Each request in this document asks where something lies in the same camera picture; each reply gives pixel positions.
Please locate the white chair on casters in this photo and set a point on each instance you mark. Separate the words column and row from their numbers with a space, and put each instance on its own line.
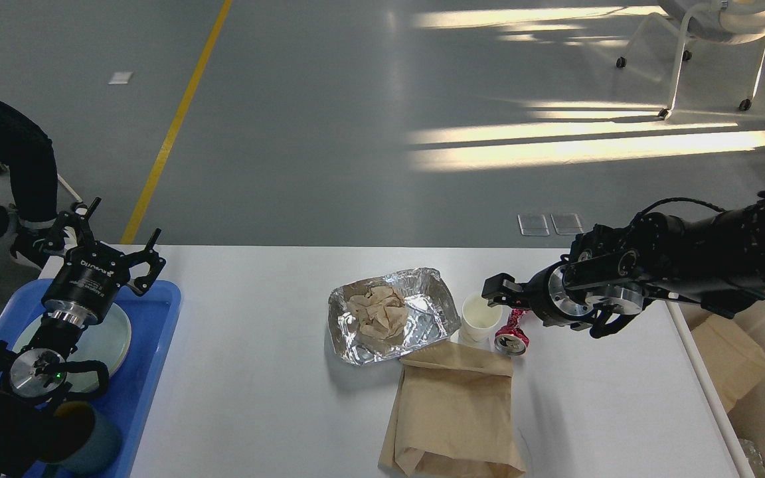
column 721, row 22

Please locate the small grey floor plate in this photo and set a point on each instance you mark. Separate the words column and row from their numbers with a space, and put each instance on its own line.
column 533, row 225

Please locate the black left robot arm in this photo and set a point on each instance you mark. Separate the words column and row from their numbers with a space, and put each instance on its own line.
column 47, row 411

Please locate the dark teal mug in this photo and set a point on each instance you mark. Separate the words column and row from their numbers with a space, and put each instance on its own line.
column 86, row 442

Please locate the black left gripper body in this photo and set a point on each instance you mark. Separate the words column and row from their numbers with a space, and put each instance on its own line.
column 86, row 285

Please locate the blue plastic tray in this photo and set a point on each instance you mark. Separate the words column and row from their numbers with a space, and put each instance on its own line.
column 153, row 318

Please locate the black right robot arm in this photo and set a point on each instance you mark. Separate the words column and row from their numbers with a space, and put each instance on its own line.
column 610, row 275

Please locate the white chair leg left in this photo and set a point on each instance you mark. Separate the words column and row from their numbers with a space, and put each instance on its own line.
column 68, row 188

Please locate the aluminium foil tray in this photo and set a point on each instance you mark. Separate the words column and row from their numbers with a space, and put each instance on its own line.
column 432, row 316

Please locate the crumpled brown paper napkin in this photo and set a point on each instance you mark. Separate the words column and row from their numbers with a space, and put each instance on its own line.
column 381, row 312

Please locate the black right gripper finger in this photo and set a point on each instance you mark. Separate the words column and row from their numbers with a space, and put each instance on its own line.
column 518, row 304
column 502, row 286

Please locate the light green plate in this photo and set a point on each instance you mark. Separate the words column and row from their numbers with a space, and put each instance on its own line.
column 107, row 342

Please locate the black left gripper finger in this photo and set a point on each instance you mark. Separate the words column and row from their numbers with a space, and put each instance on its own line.
column 71, row 235
column 146, row 256

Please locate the white paper cup front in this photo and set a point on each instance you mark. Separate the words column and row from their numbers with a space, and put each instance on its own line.
column 479, row 319

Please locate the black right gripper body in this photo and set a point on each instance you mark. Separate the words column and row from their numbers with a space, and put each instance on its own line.
column 547, row 298

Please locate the crushed red soda can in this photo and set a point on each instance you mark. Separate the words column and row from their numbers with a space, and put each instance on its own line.
column 510, row 339

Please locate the small brown paper bag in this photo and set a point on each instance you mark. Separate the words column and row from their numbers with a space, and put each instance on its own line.
column 733, row 359

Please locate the large brown paper bag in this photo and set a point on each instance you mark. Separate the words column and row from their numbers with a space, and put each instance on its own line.
column 452, row 415

